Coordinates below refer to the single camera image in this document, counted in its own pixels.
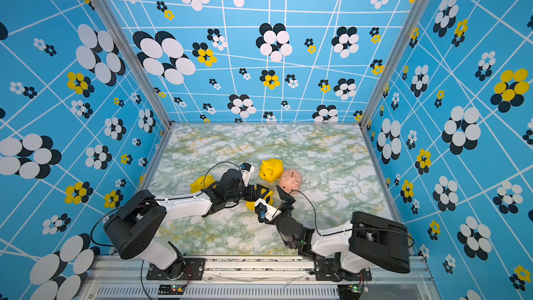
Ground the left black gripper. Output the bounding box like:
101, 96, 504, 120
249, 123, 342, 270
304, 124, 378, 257
228, 185, 271, 206

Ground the yellow piggy bank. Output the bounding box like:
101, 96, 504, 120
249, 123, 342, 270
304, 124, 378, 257
247, 189, 273, 211
190, 174, 215, 194
259, 158, 284, 183

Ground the yellow piggy bank back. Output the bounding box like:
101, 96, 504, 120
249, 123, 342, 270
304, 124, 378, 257
259, 158, 284, 183

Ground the yellow piggy bank front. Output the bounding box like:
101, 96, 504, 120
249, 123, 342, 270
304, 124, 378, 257
190, 174, 215, 194

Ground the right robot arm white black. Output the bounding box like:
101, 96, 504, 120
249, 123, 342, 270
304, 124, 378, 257
258, 186, 410, 279

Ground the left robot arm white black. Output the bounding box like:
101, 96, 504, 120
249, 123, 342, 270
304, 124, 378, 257
104, 169, 270, 280

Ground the pink piggy bank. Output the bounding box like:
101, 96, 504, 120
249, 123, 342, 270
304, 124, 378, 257
279, 169, 303, 195

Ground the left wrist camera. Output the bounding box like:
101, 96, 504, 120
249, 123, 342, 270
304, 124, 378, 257
240, 162, 255, 187

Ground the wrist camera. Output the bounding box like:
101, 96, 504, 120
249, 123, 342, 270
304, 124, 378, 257
240, 162, 255, 187
254, 199, 281, 224

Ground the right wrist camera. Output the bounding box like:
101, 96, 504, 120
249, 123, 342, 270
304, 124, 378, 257
254, 199, 281, 224

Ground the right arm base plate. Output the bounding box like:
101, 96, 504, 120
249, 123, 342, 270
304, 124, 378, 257
309, 258, 373, 283

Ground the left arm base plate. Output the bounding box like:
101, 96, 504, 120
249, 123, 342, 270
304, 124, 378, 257
146, 257, 206, 281

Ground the aluminium front rail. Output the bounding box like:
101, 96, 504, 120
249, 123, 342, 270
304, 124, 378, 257
79, 256, 440, 299

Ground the left aluminium corner post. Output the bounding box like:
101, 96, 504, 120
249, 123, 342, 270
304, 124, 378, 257
91, 0, 172, 130

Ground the aluminium corner post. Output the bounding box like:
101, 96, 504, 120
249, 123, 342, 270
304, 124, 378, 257
91, 0, 172, 130
360, 0, 430, 130

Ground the right aluminium corner post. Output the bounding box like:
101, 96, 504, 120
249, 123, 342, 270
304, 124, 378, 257
360, 0, 430, 130

